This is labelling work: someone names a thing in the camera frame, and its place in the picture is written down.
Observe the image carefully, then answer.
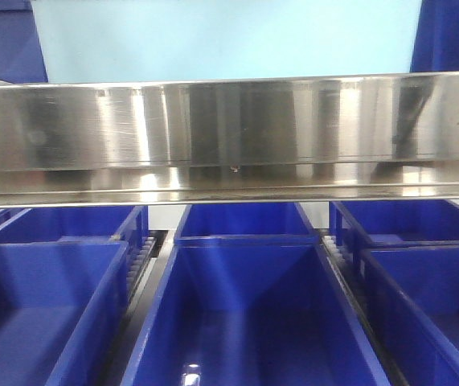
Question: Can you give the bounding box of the light blue bin right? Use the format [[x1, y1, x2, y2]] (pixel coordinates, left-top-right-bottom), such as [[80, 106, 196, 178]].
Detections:
[[32, 1, 421, 83]]

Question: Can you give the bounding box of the dark blue bin lower middle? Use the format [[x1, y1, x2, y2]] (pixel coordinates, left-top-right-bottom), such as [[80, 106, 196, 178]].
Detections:
[[121, 243, 389, 385]]

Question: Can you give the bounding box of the dark blue rear left bin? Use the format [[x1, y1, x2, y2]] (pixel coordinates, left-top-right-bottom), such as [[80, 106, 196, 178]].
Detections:
[[0, 206, 150, 255]]

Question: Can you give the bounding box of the dark blue bin behind right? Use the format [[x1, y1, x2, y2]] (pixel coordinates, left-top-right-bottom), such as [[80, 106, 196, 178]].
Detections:
[[410, 1, 459, 72]]

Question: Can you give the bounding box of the dark blue bin behind left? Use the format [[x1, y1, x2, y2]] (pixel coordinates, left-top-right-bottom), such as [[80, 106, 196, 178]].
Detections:
[[0, 1, 48, 84]]

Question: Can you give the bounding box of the dark blue rear middle bin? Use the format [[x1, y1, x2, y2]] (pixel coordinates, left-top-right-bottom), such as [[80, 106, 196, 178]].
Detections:
[[174, 203, 319, 246]]

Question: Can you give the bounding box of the dark blue bin lower right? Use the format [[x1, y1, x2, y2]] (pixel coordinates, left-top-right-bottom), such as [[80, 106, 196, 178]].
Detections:
[[361, 246, 459, 385]]

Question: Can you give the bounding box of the steel shelf front rail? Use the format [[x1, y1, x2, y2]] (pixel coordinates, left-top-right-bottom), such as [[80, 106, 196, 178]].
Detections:
[[0, 72, 459, 207]]

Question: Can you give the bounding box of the dark blue bin lower left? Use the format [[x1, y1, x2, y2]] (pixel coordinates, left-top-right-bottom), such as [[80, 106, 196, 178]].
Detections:
[[0, 241, 129, 385]]

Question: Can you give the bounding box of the white roller track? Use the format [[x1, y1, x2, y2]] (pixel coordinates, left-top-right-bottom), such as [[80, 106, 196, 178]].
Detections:
[[322, 235, 353, 269]]

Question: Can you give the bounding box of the left roller track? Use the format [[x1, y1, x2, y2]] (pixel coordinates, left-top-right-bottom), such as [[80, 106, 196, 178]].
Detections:
[[126, 236, 157, 293]]

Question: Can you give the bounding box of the dark blue bin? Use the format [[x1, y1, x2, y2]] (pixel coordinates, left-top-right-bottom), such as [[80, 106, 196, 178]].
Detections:
[[0, 241, 129, 385], [410, 1, 459, 72], [121, 243, 389, 385], [329, 199, 459, 263], [174, 203, 319, 246], [361, 246, 459, 385], [0, 206, 150, 255], [0, 1, 48, 84]]

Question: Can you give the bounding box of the dark blue rear right bin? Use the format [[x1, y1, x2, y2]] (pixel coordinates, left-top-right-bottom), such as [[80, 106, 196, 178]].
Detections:
[[329, 199, 459, 263]]

